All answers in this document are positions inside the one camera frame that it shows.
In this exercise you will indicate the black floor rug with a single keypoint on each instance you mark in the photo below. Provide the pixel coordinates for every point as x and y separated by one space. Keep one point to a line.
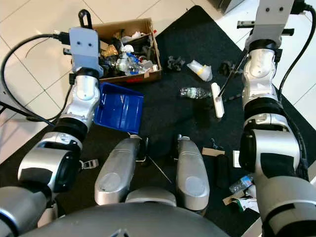
168 118

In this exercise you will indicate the grey robot torso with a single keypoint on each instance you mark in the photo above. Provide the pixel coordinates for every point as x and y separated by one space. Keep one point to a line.
148 222

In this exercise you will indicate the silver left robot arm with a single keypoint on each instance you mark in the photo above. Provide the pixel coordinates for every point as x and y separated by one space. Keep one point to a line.
44 170

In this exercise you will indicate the torn green white paper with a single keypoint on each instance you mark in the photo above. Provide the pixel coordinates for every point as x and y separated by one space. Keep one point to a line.
239 203

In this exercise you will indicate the brown cardboard box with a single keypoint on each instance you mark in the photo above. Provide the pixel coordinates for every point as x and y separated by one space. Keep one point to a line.
148 29

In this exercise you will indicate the silver right robot leg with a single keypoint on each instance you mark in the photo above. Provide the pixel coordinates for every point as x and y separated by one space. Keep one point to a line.
192 173

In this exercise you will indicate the clear plastic water bottle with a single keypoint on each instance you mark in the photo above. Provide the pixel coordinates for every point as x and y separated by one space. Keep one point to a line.
195 92

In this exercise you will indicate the flat white card box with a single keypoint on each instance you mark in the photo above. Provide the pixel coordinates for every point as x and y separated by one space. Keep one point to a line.
237 159

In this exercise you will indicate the silver robot leg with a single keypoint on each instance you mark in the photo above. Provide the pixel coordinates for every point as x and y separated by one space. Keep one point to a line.
116 173
192 173

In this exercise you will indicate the dark furniture base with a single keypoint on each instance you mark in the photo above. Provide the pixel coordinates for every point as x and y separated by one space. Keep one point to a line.
219 5

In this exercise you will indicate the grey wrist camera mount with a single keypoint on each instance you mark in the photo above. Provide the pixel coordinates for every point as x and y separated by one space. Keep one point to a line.
83 47
276 15

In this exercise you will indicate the crumpled white plastic cup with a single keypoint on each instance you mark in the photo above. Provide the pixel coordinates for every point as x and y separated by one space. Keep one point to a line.
200 70

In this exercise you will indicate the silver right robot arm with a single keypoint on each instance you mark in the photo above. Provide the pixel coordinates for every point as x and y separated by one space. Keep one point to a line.
276 158

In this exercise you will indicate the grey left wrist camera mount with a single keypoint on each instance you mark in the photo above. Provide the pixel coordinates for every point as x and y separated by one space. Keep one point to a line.
83 47

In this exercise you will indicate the small black plastic object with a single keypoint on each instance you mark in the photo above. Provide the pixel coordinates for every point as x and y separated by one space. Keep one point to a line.
228 67
176 63

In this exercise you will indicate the silver left robot leg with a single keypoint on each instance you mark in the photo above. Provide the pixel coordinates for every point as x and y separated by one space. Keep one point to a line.
116 173

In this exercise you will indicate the crumpled white plastic bag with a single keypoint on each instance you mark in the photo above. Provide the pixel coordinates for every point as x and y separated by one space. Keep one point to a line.
253 191

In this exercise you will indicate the crushed clear plastic bottle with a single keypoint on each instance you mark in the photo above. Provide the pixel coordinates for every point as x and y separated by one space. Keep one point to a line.
136 64

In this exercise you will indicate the brown cardboard strip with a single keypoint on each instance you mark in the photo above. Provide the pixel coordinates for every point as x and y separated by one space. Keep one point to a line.
213 151

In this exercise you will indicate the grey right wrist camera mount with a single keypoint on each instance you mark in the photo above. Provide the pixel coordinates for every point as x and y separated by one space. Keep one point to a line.
276 15

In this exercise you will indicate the black stand leg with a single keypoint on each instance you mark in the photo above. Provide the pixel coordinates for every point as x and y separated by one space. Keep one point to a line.
14 109

